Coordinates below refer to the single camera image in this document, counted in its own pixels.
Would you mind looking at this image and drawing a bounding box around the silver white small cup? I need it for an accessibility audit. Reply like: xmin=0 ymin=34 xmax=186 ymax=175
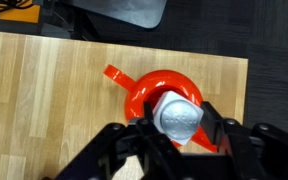
xmin=151 ymin=90 xmax=205 ymax=147

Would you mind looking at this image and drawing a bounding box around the black equipment frame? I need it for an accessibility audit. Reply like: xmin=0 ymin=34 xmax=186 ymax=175
xmin=38 ymin=0 xmax=99 ymax=41

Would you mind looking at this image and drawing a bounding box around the orange plastic kettle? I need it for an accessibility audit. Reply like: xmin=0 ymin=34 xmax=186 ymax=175
xmin=102 ymin=63 xmax=219 ymax=154

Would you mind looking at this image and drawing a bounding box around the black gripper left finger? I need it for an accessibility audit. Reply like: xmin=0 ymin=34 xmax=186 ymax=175
xmin=53 ymin=101 xmax=192 ymax=180

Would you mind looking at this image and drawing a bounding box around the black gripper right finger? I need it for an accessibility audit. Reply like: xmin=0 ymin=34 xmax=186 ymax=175
xmin=199 ymin=100 xmax=288 ymax=180

